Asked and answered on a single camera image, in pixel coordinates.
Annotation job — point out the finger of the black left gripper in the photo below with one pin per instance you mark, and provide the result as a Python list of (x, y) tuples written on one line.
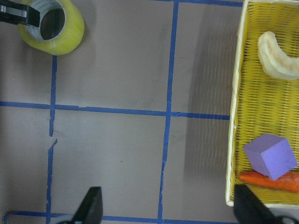
[(16, 13)]

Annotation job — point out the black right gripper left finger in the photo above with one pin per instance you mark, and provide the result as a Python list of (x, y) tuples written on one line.
[(90, 210)]

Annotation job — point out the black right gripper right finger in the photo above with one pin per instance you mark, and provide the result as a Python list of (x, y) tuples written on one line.
[(248, 209)]

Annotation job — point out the yellow clear tape roll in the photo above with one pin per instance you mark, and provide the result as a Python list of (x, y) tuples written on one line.
[(66, 40)]

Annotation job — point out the orange toy carrot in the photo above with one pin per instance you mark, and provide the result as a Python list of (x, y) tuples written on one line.
[(287, 182)]

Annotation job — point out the purple foam cube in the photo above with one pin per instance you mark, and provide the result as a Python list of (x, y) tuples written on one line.
[(271, 155)]

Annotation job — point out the yellow woven tray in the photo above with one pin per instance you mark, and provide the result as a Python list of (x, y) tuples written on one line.
[(261, 104)]

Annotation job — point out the pale croissant toy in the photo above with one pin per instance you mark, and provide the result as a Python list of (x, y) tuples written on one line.
[(275, 62)]

